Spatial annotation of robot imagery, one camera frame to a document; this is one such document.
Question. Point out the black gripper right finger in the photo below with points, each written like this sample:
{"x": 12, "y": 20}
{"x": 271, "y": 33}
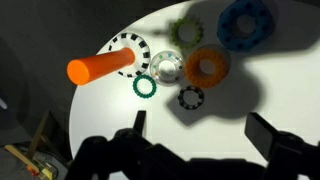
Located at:
{"x": 286, "y": 150}

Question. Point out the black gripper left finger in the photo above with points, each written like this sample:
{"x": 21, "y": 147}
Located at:
{"x": 126, "y": 150}

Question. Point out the orange stacking post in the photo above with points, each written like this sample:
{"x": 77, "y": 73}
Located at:
{"x": 100, "y": 65}

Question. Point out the wooden frame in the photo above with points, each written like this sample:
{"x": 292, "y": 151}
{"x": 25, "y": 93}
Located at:
{"x": 33, "y": 146}

